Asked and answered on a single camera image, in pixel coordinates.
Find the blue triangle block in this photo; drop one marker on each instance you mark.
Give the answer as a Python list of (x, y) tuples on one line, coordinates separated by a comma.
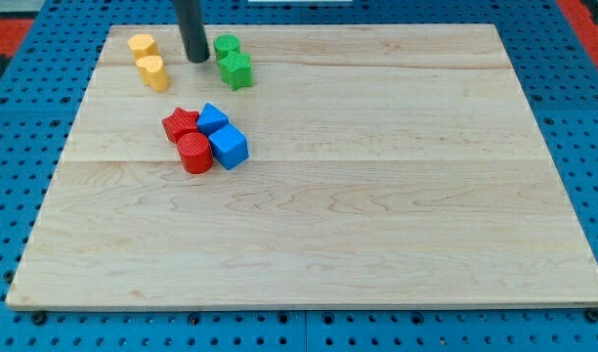
[(211, 119)]

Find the blue cube block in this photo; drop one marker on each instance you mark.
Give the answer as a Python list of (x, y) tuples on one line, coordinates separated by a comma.
[(229, 146)]

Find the red cylinder block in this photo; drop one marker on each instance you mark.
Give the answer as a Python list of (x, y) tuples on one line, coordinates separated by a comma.
[(195, 153)]

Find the green star block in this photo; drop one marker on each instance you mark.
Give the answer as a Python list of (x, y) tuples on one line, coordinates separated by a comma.
[(236, 70)]

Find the red star block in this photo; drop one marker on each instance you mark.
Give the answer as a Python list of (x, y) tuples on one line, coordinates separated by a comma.
[(179, 123)]

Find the green cylinder block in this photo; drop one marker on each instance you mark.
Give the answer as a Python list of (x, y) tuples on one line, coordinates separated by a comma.
[(224, 44)]

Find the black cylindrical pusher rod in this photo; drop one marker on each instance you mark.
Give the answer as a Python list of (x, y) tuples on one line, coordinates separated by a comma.
[(190, 21)]

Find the yellow heart block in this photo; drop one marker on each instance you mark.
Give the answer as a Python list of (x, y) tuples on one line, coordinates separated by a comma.
[(153, 72)]

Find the yellow hexagon block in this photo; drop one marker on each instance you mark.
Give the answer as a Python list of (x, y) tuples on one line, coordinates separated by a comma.
[(142, 45)]

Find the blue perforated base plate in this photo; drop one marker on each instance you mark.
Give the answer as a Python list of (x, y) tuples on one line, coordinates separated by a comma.
[(44, 83)]

